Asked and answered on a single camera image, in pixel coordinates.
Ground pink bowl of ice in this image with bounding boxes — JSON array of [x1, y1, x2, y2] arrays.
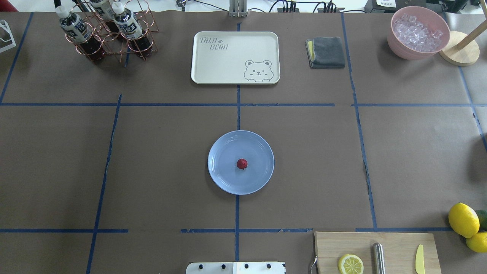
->
[[387, 6, 450, 60]]

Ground large yellow lemon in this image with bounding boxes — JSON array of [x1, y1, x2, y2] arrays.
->
[[448, 202, 480, 238]]

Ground blue round plate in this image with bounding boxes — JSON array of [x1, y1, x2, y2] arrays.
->
[[207, 130, 275, 195]]

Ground yellow plastic knife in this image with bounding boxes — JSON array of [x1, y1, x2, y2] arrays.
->
[[415, 244, 425, 274]]

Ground green lime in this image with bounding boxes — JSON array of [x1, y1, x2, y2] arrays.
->
[[475, 210, 487, 232]]

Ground white wire cup rack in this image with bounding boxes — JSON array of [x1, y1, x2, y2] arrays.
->
[[0, 20, 17, 53]]

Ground tea bottle middle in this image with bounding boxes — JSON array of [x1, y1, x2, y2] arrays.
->
[[89, 0, 120, 33]]

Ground tea bottle right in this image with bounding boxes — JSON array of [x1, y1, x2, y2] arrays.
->
[[111, 1, 153, 59]]

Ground copper wire bottle rack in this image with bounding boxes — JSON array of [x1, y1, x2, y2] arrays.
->
[[66, 0, 159, 64]]

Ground tea bottle left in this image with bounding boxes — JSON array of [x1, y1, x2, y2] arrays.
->
[[55, 5, 105, 62]]

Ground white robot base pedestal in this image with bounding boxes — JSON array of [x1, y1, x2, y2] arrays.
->
[[186, 261, 286, 274]]

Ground grey folded cloth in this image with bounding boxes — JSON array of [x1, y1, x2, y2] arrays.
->
[[306, 37, 345, 69]]

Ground wooden cutting board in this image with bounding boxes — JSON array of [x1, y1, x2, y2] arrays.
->
[[314, 232, 441, 274]]

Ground cream bear tray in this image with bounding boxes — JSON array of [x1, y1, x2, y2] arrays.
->
[[191, 31, 280, 85]]

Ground tea bottle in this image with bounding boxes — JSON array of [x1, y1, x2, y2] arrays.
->
[[55, 5, 105, 62], [111, 1, 153, 59], [89, 0, 120, 33]]

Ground round wooden stand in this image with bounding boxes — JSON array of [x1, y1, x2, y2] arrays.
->
[[439, 20, 487, 66]]

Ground half lemon slice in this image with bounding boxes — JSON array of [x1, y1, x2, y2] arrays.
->
[[337, 254, 364, 274]]

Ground red strawberry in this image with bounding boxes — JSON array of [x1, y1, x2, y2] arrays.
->
[[236, 158, 248, 170]]

